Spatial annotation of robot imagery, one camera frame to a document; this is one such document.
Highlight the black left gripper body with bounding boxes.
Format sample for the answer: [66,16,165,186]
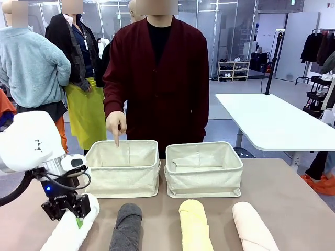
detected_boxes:
[41,175,81,207]

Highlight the white towel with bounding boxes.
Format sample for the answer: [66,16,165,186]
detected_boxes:
[40,193,101,251]

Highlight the grey towel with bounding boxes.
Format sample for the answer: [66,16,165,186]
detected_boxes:
[109,203,143,251]

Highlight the pink towel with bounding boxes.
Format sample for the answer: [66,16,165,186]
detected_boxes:
[232,201,280,251]

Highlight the person's right forearm maroon sleeve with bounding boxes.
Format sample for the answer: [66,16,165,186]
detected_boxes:
[103,75,126,116]

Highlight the person's right hand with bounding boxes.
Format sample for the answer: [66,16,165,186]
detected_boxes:
[105,111,128,149]

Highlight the beige fabric basket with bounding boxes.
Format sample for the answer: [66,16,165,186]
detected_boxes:
[85,140,161,199]
[164,141,244,199]

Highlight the mannequin in black coat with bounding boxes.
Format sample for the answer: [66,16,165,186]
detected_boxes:
[44,0,108,155]

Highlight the orange cloth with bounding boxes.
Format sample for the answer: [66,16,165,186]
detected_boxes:
[0,88,17,129]

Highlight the yellow rolled towel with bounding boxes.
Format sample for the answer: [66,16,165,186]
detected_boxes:
[178,199,214,251]

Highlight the mannequin in light blue fleece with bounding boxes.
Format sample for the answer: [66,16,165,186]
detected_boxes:
[0,0,72,154]

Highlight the person in maroon cardigan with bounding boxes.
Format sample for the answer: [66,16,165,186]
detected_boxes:
[102,0,210,152]

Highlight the black round stool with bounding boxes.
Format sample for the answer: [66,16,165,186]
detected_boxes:
[233,146,256,159]

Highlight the bare-headed mannequin in black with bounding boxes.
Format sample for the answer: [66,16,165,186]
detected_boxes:
[98,0,148,88]

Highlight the wooden shoe rack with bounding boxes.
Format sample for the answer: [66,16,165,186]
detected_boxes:
[217,60,250,82]

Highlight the white table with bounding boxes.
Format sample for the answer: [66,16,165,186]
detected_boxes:
[215,93,335,152]

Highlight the white table leg with socket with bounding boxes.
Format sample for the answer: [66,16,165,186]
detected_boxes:
[289,151,302,168]

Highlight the leg in dark trousers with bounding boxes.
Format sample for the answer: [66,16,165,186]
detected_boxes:
[304,151,329,181]

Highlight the black pole stand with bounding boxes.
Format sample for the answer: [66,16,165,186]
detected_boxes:
[264,29,285,96]

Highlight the orange shoe covers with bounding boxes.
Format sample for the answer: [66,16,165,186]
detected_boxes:
[300,173,335,196]

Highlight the black trolley cart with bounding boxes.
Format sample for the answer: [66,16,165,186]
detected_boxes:
[303,75,334,119]

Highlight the white partition panel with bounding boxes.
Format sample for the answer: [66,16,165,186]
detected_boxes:
[275,11,321,82]

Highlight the clothes rack with dark garments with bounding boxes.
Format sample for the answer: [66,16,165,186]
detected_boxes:
[300,28,335,75]

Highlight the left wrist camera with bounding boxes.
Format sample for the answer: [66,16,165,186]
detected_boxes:
[64,165,88,178]

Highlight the thin black camera cable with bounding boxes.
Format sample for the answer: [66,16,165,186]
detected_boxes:
[39,167,93,190]

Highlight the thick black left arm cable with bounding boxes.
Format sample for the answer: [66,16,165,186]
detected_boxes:
[0,168,53,207]

